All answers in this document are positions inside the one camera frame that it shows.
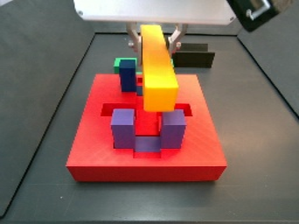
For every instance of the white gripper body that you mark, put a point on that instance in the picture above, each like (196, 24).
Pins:
(192, 12)

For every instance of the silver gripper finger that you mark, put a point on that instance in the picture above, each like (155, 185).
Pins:
(135, 42)
(174, 39)

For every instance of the yellow long block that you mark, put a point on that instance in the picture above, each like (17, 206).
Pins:
(160, 84)

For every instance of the red slotted board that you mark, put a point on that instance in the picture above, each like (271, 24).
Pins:
(95, 161)

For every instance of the green stepped block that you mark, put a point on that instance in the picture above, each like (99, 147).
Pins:
(118, 64)

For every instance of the dark blue U block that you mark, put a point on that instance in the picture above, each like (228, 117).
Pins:
(131, 82)

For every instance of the purple U block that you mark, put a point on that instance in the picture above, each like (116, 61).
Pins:
(168, 138)

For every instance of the black angle bracket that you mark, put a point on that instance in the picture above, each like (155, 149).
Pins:
(194, 55)

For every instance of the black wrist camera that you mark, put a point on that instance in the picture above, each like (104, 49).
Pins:
(256, 12)

